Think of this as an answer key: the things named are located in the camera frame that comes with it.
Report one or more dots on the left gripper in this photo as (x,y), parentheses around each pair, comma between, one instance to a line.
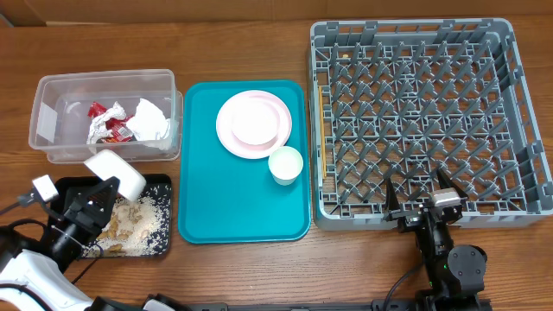
(87,216)

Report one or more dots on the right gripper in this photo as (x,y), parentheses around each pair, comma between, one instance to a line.
(409,217)

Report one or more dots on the white bowl with food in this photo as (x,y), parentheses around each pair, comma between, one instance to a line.
(106,164)

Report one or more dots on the foil paper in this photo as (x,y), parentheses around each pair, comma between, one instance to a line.
(101,123)

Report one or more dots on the red snack wrapper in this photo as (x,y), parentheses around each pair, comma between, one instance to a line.
(114,134)

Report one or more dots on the white napkin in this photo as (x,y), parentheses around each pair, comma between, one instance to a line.
(149,126)

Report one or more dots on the white paper cup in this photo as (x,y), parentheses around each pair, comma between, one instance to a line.
(285,165)

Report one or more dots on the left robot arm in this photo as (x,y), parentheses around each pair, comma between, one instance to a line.
(34,255)

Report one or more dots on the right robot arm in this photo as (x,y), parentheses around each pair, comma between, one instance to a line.
(455,272)

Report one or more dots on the grey dishwasher rack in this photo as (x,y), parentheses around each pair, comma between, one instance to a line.
(403,98)

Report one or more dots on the spilled rice and nuts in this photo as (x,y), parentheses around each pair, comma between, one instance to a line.
(129,226)

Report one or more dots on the black plastic tray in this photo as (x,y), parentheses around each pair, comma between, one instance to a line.
(162,185)

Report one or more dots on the clear plastic bin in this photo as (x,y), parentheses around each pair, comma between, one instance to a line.
(59,121)

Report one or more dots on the wooden chopstick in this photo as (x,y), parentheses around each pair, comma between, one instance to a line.
(323,140)

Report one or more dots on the teal plastic tray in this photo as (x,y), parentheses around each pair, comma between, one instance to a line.
(226,199)

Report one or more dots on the pink plate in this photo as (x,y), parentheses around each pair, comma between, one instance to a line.
(236,147)

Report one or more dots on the pink bowl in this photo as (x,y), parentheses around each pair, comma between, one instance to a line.
(255,122)

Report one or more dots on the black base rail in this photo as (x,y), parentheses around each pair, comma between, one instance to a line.
(165,303)

